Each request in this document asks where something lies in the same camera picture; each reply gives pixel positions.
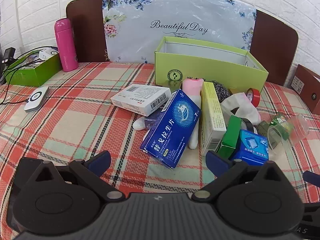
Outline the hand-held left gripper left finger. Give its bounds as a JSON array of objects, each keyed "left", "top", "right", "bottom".
[{"left": 15, "top": 151, "right": 125, "bottom": 202}]

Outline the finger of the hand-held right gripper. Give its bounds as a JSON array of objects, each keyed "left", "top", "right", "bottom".
[{"left": 303, "top": 170, "right": 320, "bottom": 184}]

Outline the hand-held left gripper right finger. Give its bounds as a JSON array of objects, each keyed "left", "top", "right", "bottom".
[{"left": 192, "top": 151, "right": 300, "bottom": 202}]

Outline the steel wool scourer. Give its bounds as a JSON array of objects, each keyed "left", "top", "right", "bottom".
[{"left": 209, "top": 80, "right": 232, "bottom": 103}]

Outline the red tape roll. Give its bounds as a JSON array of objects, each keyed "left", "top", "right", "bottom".
[{"left": 246, "top": 88, "right": 262, "bottom": 108}]

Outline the white medicine box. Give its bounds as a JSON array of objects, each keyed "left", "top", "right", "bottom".
[{"left": 110, "top": 84, "right": 172, "bottom": 117}]

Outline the white glove with pink cuff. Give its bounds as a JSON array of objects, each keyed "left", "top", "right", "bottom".
[
  {"left": 182, "top": 78, "right": 206, "bottom": 149},
  {"left": 220, "top": 92, "right": 262, "bottom": 127}
]

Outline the light green cardboard box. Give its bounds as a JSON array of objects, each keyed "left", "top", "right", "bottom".
[{"left": 154, "top": 36, "right": 269, "bottom": 94}]

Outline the shiny green box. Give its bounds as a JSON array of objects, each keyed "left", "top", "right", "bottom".
[{"left": 216, "top": 115, "right": 242, "bottom": 159}]

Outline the small blue box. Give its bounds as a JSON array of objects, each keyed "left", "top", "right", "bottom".
[{"left": 230, "top": 129, "right": 270, "bottom": 165}]

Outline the plaid blanket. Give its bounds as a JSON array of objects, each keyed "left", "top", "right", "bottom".
[{"left": 0, "top": 62, "right": 320, "bottom": 205}]

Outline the yellow and white box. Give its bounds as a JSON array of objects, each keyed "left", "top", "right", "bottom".
[{"left": 201, "top": 81, "right": 227, "bottom": 150}]

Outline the clear plastic cup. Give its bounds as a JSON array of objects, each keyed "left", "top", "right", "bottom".
[{"left": 267, "top": 114, "right": 310, "bottom": 150}]

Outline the black tape roll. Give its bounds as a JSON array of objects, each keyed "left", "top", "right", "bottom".
[{"left": 236, "top": 117, "right": 258, "bottom": 133}]

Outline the translucent white oblong case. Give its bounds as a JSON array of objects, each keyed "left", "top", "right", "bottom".
[{"left": 132, "top": 117, "right": 147, "bottom": 131}]

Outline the blue medicine box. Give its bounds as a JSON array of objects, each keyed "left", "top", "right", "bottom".
[{"left": 139, "top": 89, "right": 202, "bottom": 168}]

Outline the white flat power bank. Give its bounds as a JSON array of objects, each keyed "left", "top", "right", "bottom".
[{"left": 24, "top": 86, "right": 50, "bottom": 113}]

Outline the brown cardboard box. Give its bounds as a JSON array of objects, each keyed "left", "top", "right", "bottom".
[{"left": 291, "top": 64, "right": 320, "bottom": 115}]

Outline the dark green open box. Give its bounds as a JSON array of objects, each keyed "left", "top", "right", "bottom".
[{"left": 5, "top": 47, "right": 62, "bottom": 87}]

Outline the pink thermos bottle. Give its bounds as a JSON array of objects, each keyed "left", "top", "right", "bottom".
[{"left": 54, "top": 18, "right": 79, "bottom": 72}]

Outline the brown wooden headboard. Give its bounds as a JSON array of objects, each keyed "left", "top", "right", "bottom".
[{"left": 66, "top": 0, "right": 299, "bottom": 89}]

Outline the black electronic device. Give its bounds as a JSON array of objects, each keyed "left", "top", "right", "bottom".
[{"left": 0, "top": 47, "right": 16, "bottom": 85}]

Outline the floral packaged pillow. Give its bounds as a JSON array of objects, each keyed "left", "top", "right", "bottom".
[{"left": 102, "top": 0, "right": 257, "bottom": 64}]

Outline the black cable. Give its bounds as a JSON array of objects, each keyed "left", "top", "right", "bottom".
[{"left": 0, "top": 50, "right": 54, "bottom": 105}]

